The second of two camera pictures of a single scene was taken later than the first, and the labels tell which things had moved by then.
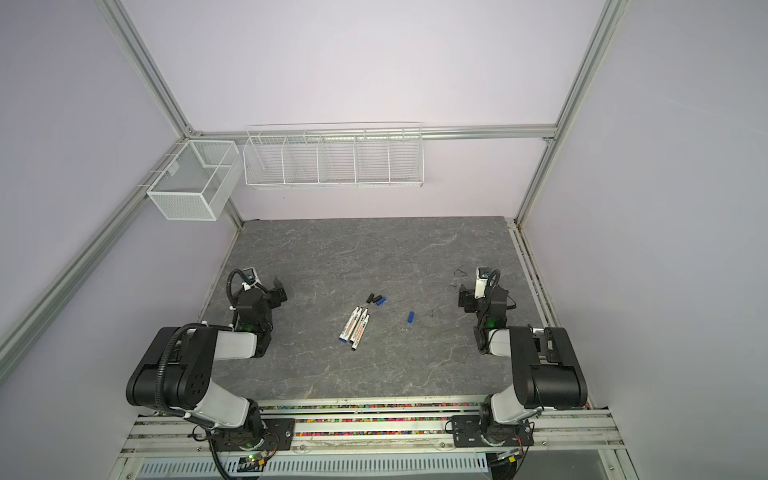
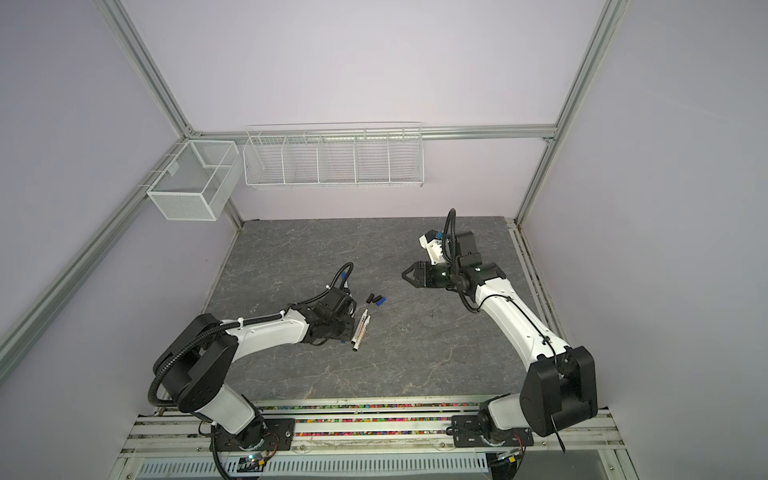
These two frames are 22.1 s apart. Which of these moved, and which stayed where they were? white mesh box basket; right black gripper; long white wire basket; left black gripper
Moved: right black gripper; left black gripper
Stayed: white mesh box basket; long white wire basket
